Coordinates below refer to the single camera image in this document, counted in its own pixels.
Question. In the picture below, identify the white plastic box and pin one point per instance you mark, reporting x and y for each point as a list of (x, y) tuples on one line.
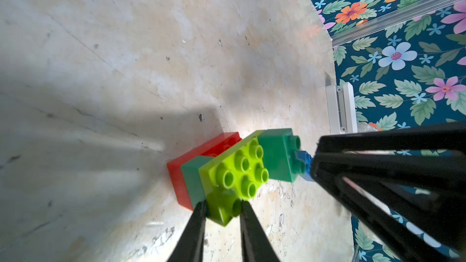
[(341, 109)]

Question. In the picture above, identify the red lego brick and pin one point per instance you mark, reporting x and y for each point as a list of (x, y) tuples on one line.
[(212, 148)]

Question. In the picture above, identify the small green lego brick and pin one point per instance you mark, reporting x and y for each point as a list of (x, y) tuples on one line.
[(190, 171), (280, 154)]

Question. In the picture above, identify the lime green lego brick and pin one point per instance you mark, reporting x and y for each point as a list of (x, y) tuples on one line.
[(234, 176)]

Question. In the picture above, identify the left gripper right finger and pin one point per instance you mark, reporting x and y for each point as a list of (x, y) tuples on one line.
[(255, 246)]

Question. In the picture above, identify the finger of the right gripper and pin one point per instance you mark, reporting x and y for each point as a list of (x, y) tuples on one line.
[(429, 191), (450, 136)]

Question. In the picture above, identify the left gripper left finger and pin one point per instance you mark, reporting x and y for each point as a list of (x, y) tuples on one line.
[(191, 243)]

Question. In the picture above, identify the blue lego brick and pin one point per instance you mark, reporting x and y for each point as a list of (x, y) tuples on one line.
[(307, 160)]

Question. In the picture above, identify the white teddy bear pink shirt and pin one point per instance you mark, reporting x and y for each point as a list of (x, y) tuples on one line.
[(364, 127)]

